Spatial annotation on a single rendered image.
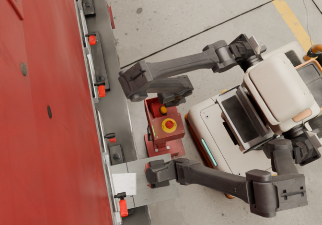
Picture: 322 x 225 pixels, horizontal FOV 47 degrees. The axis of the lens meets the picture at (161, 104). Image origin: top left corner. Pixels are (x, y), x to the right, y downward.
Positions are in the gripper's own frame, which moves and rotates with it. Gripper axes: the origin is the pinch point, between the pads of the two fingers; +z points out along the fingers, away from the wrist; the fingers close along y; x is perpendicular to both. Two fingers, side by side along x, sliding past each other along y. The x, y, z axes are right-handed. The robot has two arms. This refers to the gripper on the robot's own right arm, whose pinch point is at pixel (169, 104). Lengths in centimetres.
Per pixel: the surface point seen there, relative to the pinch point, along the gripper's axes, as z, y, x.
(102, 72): -3.9, 28.8, -19.9
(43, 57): -110, 58, 23
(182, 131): 1.2, -3.4, 14.2
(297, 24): 51, -139, -60
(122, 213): -43, 41, 45
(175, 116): 1.7, -1.9, 6.1
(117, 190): -13, 36, 35
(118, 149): -3.9, 30.0, 17.5
